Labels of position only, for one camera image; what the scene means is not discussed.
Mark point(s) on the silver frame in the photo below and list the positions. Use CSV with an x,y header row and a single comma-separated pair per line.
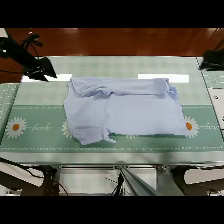
x,y
140,186

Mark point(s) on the light blue shirt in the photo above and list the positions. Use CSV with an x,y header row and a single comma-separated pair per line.
x,y
133,113

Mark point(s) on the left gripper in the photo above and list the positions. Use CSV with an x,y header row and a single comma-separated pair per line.
x,y
41,68

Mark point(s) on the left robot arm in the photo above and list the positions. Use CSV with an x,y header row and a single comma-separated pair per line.
x,y
15,50

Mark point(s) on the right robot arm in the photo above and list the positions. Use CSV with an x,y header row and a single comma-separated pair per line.
x,y
213,60

